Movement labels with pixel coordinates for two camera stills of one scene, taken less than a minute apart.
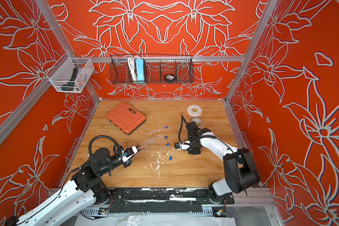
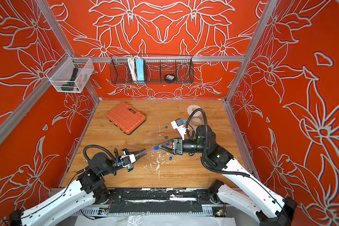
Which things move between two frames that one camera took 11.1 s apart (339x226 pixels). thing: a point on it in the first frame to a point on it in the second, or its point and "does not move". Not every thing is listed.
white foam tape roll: [194, 110] does not move
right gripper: [196, 152] to [179, 147]
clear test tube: [156, 130] does not move
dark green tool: [70, 85] does not move
